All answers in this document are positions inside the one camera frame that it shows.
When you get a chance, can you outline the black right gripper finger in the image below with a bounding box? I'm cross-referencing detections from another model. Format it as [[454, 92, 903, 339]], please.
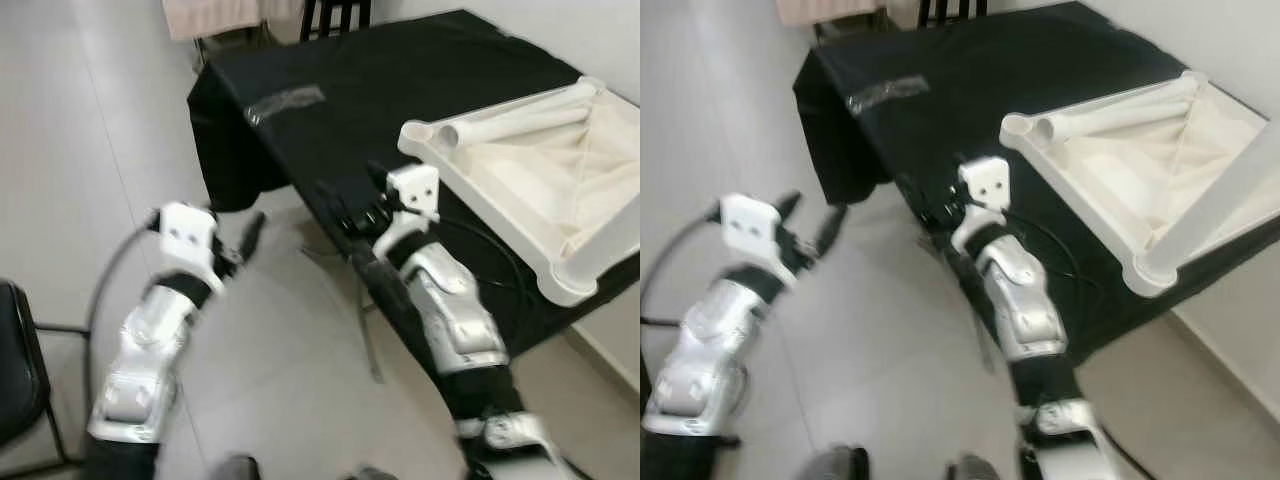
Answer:
[[315, 178, 366, 229], [893, 170, 936, 216]]

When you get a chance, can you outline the white plastic table top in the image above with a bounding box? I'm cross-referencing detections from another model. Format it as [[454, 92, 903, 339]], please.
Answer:
[[998, 68, 1280, 298], [398, 75, 641, 308]]

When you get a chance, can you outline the metal folding table frame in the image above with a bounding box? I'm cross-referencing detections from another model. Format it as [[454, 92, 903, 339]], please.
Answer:
[[300, 235, 386, 386], [960, 300, 1003, 378]]

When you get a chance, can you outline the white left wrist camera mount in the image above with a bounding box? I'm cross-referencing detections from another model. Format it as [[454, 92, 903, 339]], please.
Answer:
[[720, 193, 791, 276], [158, 202, 219, 283]]

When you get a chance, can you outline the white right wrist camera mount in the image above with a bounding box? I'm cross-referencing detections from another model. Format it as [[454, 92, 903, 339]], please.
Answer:
[[385, 163, 441, 258], [958, 155, 1011, 251]]

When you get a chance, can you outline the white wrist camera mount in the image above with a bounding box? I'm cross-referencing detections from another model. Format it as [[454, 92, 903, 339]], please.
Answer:
[[385, 163, 441, 258], [158, 202, 219, 283], [958, 155, 1011, 251], [720, 193, 791, 276]]

